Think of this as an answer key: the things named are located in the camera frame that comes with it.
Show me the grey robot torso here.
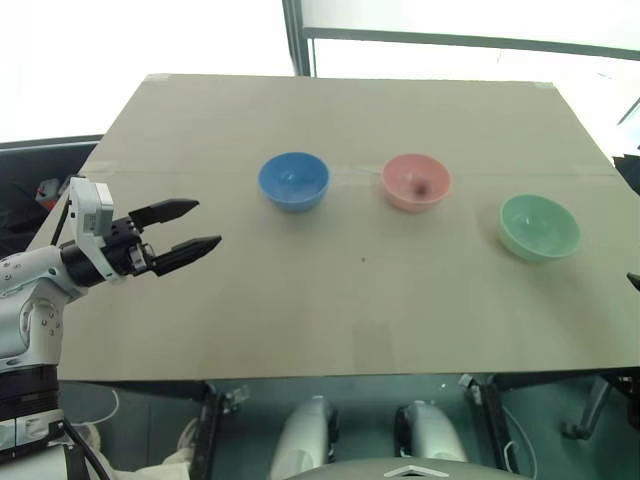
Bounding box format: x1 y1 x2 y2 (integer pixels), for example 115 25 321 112
283 461 502 480

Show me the silver right robot leg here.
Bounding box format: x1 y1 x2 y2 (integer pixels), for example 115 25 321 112
393 399 469 480

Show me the green bowl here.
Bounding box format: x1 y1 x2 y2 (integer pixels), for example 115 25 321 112
497 192 583 265

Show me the silver left robot leg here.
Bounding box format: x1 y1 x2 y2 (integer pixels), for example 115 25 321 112
268 395 340 480

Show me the dark window frame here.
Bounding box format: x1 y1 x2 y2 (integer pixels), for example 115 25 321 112
281 0 640 79

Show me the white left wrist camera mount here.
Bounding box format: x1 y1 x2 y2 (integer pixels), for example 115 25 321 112
68 175 127 284

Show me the black table leg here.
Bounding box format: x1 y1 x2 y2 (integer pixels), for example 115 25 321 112
468 375 517 472
191 382 227 480

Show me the black chair base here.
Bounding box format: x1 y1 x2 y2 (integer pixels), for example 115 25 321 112
560 375 612 441

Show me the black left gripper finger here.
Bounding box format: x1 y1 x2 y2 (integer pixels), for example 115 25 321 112
149 234 223 278
128 198 201 233

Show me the blue bowl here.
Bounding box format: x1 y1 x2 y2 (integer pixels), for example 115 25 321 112
257 151 332 214

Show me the red bowl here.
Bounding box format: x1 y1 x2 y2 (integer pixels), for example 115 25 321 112
379 152 453 214

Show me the red and white box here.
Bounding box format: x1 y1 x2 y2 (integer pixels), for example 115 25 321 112
33 177 65 212

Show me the white floor cable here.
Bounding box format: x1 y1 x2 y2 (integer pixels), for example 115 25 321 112
92 385 122 427
501 405 539 471

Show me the silver robot leg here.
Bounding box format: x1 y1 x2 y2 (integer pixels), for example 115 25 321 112
268 395 340 480
393 399 469 480

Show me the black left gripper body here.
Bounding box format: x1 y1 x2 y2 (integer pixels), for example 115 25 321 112
101 214 157 279

